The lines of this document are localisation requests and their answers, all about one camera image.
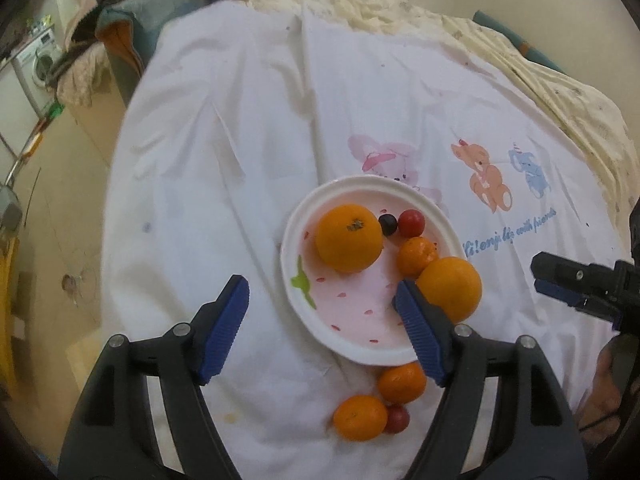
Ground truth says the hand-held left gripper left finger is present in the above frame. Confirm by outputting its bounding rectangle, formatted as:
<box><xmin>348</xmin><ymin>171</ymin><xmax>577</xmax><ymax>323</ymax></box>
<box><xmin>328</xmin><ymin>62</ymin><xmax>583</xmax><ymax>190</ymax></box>
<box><xmin>60</xmin><ymin>274</ymin><xmax>251</xmax><ymax>480</ymax></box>

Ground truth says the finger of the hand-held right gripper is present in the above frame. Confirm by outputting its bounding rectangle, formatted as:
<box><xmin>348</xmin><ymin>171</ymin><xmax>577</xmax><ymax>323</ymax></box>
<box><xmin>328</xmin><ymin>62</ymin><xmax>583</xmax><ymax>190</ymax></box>
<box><xmin>535</xmin><ymin>281</ymin><xmax>618</xmax><ymax>318</ymax></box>
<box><xmin>531</xmin><ymin>252</ymin><xmax>618</xmax><ymax>286</ymax></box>

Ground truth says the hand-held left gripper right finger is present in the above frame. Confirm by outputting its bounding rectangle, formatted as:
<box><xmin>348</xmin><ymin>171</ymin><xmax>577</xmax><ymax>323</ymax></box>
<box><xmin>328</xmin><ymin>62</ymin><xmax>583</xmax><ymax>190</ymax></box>
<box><xmin>392</xmin><ymin>279</ymin><xmax>588</xmax><ymax>480</ymax></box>

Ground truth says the large yellow orange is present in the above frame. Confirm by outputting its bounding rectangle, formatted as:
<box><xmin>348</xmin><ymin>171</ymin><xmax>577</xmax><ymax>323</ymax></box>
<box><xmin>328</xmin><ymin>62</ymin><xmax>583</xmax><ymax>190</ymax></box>
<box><xmin>415</xmin><ymin>256</ymin><xmax>483</xmax><ymax>324</ymax></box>

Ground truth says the pink strawberry pattern plate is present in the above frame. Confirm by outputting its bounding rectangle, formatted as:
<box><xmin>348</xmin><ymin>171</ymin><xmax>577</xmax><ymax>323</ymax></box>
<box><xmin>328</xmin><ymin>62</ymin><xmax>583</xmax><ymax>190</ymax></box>
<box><xmin>280</xmin><ymin>175</ymin><xmax>468</xmax><ymax>366</ymax></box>

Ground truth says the small tangerine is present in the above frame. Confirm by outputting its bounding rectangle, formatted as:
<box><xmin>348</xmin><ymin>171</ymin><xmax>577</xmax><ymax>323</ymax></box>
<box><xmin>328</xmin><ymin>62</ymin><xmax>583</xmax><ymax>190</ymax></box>
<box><xmin>377</xmin><ymin>361</ymin><xmax>427</xmax><ymax>405</ymax></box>
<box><xmin>333</xmin><ymin>395</ymin><xmax>389</xmax><ymax>442</ymax></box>
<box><xmin>396</xmin><ymin>236</ymin><xmax>440</xmax><ymax>278</ymax></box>

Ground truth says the red cherry tomato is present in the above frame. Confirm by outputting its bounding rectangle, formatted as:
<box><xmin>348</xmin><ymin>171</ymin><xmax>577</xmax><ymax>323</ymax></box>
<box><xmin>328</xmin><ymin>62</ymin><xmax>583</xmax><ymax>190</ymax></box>
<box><xmin>384</xmin><ymin>405</ymin><xmax>411</xmax><ymax>434</ymax></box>
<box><xmin>397</xmin><ymin>210</ymin><xmax>426</xmax><ymax>238</ymax></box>

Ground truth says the large orange with stem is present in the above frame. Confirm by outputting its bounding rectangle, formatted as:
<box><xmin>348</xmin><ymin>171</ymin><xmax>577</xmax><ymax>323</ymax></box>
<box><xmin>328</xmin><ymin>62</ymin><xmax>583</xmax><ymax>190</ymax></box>
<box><xmin>315</xmin><ymin>203</ymin><xmax>386</xmax><ymax>274</ymax></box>

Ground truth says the person's right hand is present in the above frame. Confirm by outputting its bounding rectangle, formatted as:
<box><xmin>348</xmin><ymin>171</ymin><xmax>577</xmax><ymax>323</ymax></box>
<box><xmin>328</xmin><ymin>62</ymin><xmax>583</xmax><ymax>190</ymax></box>
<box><xmin>580</xmin><ymin>335</ymin><xmax>628</xmax><ymax>443</ymax></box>

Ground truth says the white cartoon printed bedsheet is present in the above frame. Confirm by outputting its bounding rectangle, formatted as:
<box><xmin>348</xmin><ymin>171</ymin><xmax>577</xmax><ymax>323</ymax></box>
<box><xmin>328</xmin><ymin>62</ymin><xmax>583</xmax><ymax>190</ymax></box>
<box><xmin>100</xmin><ymin>0</ymin><xmax>621</xmax><ymax>480</ymax></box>

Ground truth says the teal pillow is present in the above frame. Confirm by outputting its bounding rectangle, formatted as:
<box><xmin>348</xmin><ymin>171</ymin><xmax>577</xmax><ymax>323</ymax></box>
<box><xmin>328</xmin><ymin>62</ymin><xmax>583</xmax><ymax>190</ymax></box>
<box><xmin>472</xmin><ymin>10</ymin><xmax>568</xmax><ymax>73</ymax></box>
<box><xmin>95</xmin><ymin>0</ymin><xmax>211</xmax><ymax>106</ymax></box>

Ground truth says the grey metal pan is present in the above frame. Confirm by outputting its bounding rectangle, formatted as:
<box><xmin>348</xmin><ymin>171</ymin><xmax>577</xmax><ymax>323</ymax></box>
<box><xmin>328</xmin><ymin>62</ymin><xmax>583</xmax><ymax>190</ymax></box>
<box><xmin>0</xmin><ymin>185</ymin><xmax>23</xmax><ymax>231</ymax></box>

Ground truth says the pile of clothes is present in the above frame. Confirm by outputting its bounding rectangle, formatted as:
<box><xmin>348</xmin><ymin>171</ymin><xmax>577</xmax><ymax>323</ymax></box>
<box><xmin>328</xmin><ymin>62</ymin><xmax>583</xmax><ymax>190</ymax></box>
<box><xmin>52</xmin><ymin>0</ymin><xmax>251</xmax><ymax>108</ymax></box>

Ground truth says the white washing machine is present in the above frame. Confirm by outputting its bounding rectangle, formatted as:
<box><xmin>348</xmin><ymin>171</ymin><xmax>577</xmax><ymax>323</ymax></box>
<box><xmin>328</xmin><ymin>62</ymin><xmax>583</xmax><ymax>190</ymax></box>
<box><xmin>12</xmin><ymin>25</ymin><xmax>63</xmax><ymax>116</ymax></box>

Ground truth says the yellow wooden frame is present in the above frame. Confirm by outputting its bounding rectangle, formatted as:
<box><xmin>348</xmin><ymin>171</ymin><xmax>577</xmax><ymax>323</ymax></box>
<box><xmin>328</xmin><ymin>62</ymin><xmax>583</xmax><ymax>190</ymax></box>
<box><xmin>0</xmin><ymin>230</ymin><xmax>23</xmax><ymax>396</ymax></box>

